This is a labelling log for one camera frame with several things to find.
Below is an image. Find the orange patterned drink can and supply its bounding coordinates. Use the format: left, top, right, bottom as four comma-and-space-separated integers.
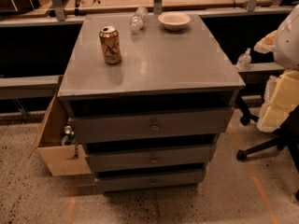
99, 25, 121, 64

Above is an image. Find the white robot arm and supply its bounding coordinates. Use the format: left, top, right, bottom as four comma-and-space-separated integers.
273, 5, 299, 70

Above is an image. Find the clear plastic water bottle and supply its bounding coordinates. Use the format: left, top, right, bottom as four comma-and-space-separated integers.
130, 7, 148, 32

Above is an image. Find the silver can in box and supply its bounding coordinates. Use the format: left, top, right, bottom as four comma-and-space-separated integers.
64, 125, 72, 135

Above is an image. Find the green bottle in box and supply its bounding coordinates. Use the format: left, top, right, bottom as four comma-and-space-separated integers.
62, 132, 77, 146

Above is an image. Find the hand sanitizer pump bottle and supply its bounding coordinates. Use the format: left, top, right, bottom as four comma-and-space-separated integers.
236, 48, 251, 70

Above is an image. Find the grey three-drawer cabinet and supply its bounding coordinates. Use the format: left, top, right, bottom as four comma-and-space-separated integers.
58, 15, 244, 192

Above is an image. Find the white ceramic bowl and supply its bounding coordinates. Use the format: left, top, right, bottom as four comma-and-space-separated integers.
158, 12, 191, 31

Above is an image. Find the cardboard box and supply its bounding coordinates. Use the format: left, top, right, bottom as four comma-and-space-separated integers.
32, 77, 91, 176

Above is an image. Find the yellow foam padding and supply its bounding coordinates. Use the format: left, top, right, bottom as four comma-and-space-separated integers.
257, 70, 299, 133

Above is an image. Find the black office chair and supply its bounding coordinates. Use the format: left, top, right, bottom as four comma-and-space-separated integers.
235, 93, 299, 201

